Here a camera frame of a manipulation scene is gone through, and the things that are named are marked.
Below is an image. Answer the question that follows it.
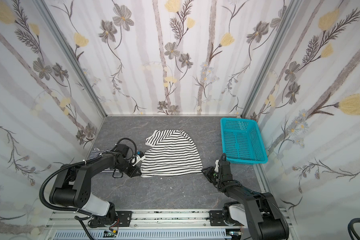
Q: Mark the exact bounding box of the blue white striped tank top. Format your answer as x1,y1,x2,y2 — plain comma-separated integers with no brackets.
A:
89,148,114,174

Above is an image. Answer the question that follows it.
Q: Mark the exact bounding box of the black white striped tank top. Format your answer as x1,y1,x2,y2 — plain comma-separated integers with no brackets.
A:
140,130,203,178

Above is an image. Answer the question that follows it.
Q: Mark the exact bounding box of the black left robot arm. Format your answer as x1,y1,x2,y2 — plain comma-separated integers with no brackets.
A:
39,139,144,228

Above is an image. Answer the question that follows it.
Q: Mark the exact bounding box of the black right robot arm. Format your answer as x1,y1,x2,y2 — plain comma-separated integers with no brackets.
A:
202,153,290,240

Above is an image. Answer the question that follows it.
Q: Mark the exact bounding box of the teal plastic basket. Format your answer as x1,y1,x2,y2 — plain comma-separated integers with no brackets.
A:
220,118,268,165

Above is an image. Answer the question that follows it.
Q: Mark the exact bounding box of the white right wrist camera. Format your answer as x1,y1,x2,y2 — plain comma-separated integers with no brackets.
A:
215,160,220,173

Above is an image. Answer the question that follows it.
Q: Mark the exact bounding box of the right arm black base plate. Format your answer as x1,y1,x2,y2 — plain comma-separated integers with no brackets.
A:
208,210,228,227

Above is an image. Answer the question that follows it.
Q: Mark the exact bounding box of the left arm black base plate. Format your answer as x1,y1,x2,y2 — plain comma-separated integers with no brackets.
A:
88,210,133,228

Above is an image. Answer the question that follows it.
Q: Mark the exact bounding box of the white slotted cable duct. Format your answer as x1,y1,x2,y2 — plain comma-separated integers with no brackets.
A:
52,229,232,240

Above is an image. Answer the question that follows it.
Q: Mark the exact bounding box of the aluminium mounting rail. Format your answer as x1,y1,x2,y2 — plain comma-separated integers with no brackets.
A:
44,208,298,232

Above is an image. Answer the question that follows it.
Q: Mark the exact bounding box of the black corrugated cable hose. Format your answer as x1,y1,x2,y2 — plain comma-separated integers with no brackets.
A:
38,160,91,212

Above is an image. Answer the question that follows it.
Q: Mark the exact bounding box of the black cable bundle at corner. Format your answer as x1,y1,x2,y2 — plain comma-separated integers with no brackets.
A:
347,217,360,240

